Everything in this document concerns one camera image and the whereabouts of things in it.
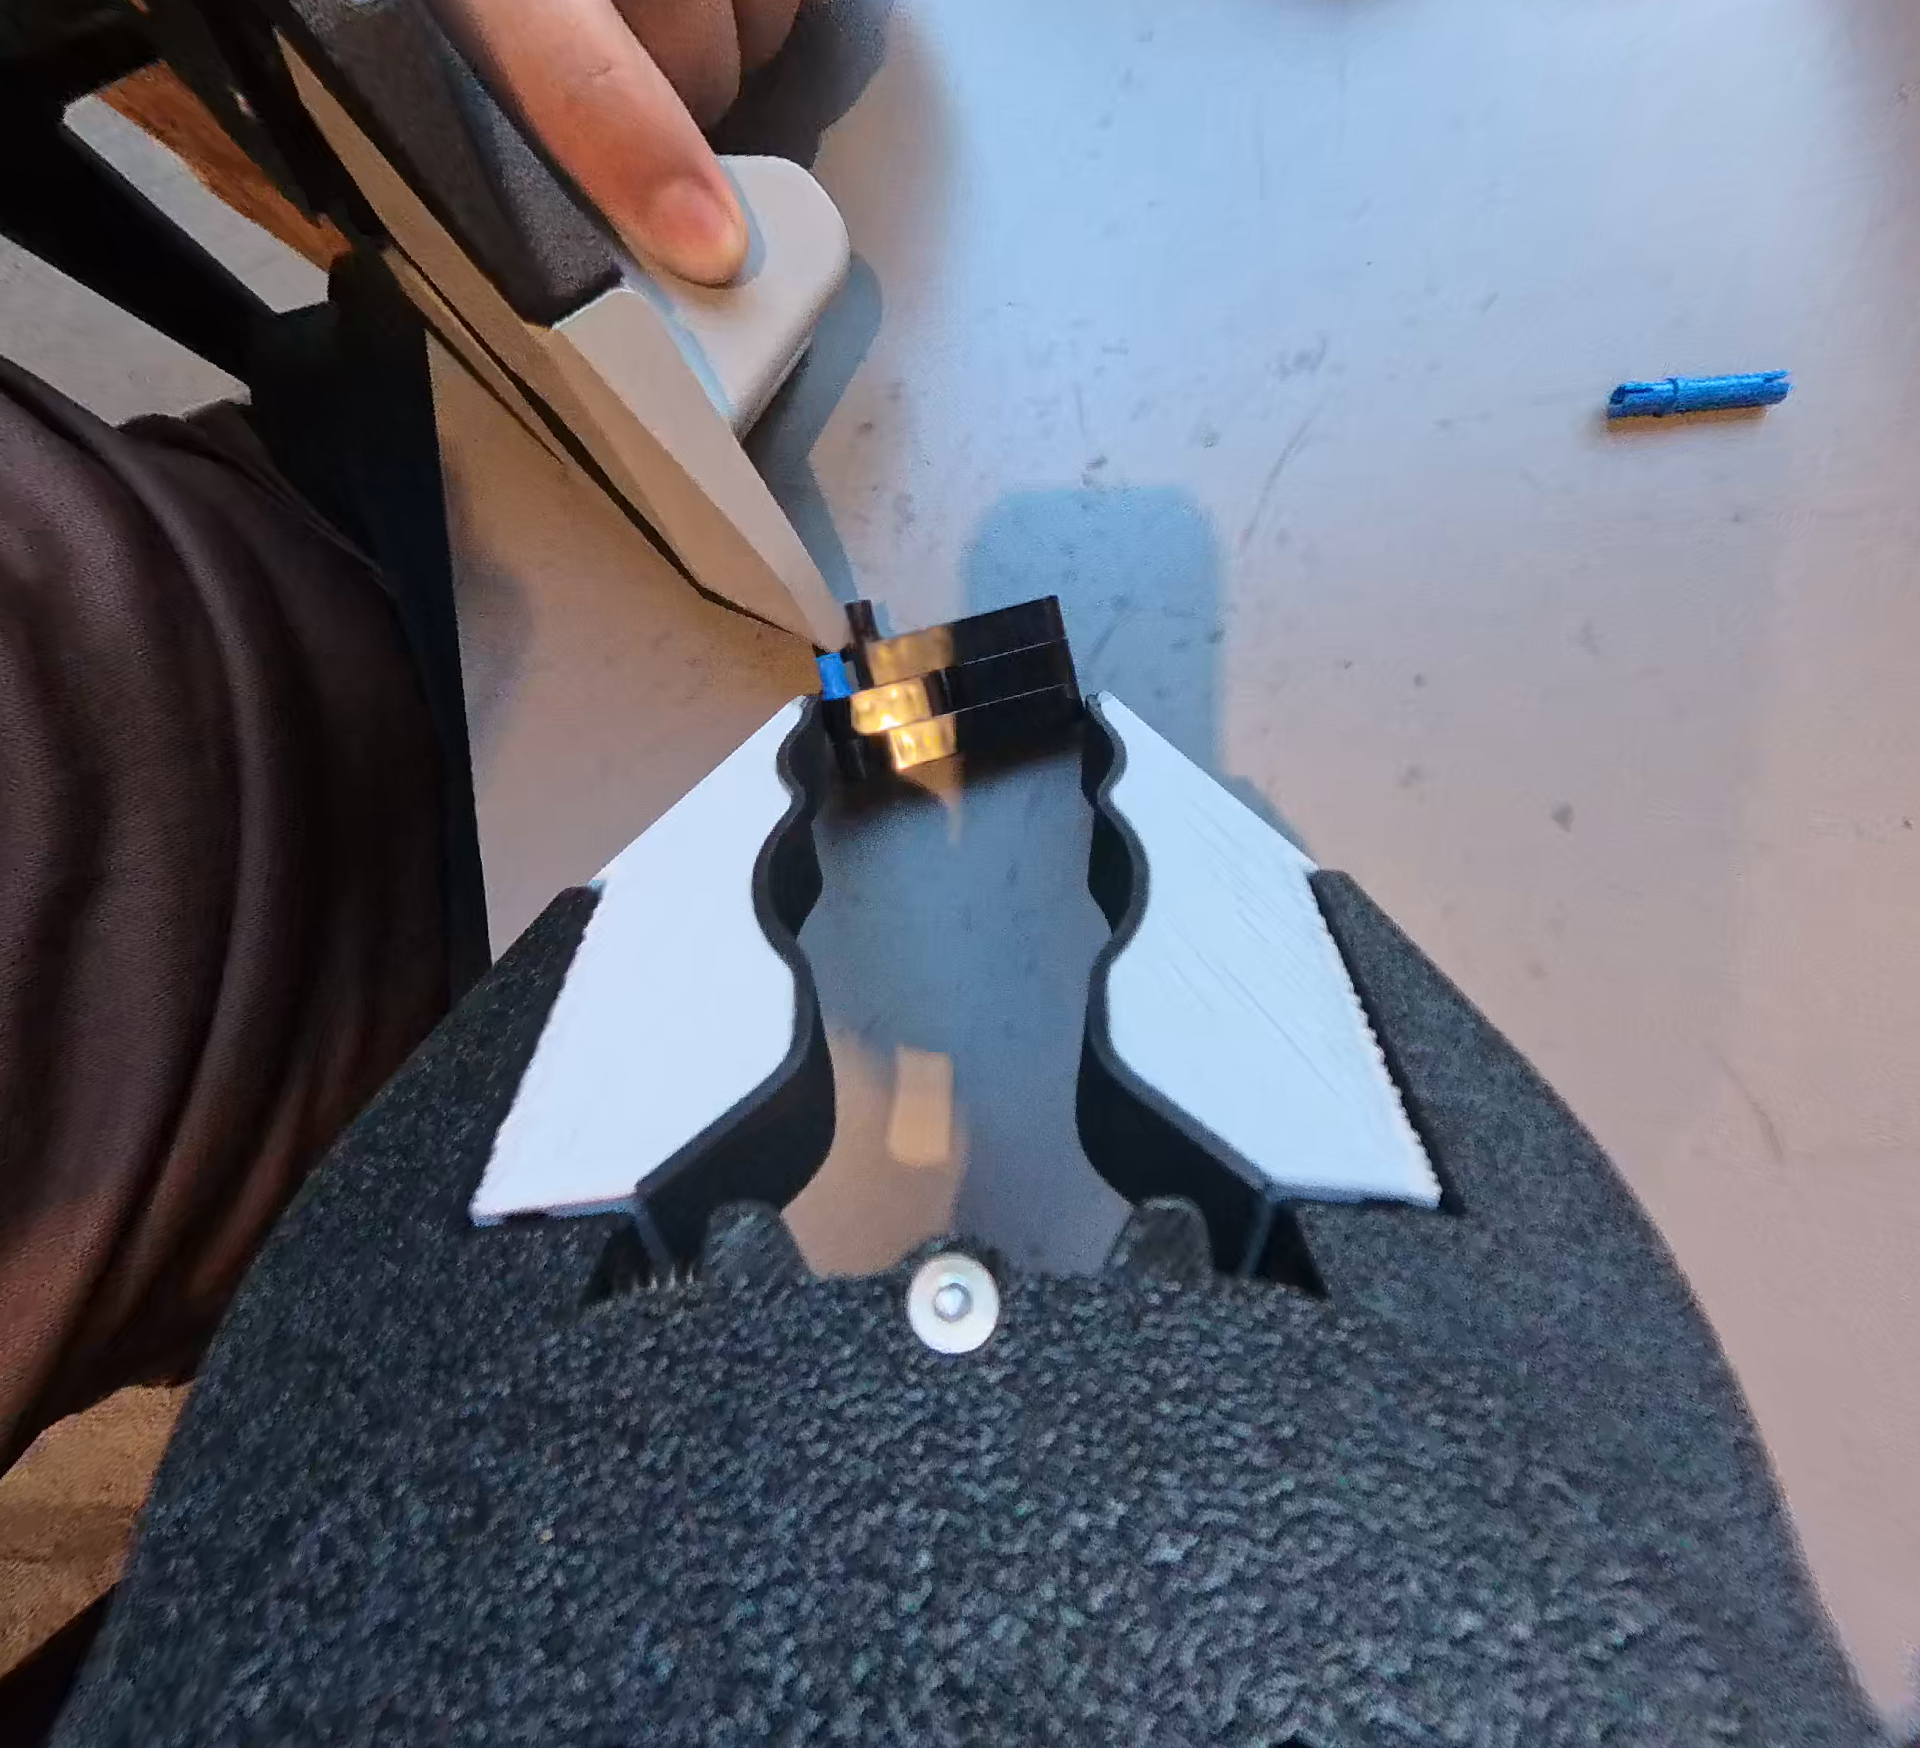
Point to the black office chair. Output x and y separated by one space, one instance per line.
46 22

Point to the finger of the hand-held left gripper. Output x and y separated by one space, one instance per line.
706 429
449 276

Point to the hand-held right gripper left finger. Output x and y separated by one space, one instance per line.
647 1030

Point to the black brick assembly with blue pins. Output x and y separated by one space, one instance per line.
992 666

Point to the person's black trousers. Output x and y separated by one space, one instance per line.
366 337

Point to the blue connector pin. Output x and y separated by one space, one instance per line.
1694 397

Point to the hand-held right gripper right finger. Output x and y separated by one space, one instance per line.
1262 1012

